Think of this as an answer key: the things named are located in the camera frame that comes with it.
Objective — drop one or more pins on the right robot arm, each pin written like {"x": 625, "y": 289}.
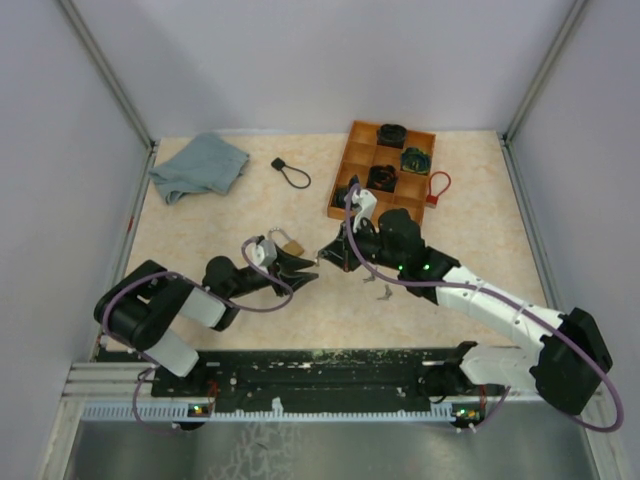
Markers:
{"x": 561, "y": 355}

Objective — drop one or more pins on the wooden compartment tray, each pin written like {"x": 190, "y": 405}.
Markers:
{"x": 398, "y": 175}

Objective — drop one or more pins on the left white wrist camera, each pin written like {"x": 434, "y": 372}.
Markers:
{"x": 264, "y": 250}

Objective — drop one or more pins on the blue folded cloth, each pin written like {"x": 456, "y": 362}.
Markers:
{"x": 207, "y": 164}

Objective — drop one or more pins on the brass padlock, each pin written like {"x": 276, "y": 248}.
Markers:
{"x": 290, "y": 246}

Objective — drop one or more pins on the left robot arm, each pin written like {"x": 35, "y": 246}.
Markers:
{"x": 139, "y": 310}

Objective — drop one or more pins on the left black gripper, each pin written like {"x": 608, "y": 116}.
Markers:
{"x": 289, "y": 263}

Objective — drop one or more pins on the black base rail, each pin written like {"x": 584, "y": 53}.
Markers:
{"x": 430, "y": 372}

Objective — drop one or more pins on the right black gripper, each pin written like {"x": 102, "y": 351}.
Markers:
{"x": 341, "y": 257}

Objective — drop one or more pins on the red cable lock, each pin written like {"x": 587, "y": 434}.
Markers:
{"x": 439, "y": 184}

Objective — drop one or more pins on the white toothed cable duct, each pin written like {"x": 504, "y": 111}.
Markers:
{"x": 281, "y": 409}

